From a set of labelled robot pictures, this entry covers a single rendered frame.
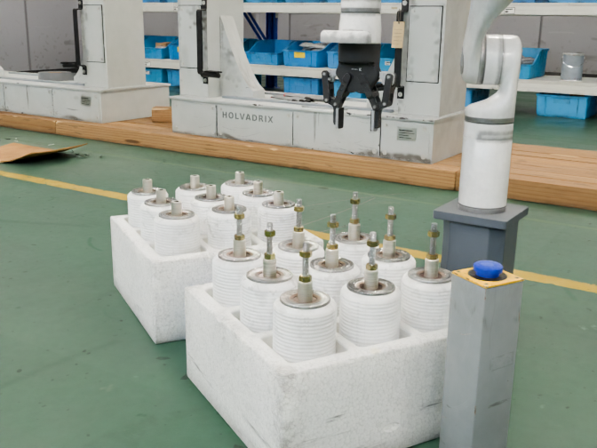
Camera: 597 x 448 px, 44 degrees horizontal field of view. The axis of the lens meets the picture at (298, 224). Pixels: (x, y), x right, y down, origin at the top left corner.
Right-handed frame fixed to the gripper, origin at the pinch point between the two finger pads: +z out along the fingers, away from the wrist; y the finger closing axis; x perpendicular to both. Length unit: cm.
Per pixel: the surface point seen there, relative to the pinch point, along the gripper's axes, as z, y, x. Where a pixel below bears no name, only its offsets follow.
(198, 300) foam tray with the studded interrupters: 29.4, 17.7, 25.6
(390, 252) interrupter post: 21.1, -10.4, 7.3
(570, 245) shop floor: 47, -27, -105
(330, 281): 23.3, -5.2, 20.6
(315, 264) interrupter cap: 21.8, -1.2, 18.0
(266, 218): 24.2, 25.5, -11.2
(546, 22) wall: -20, 110, -812
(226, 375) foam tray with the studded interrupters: 38, 8, 32
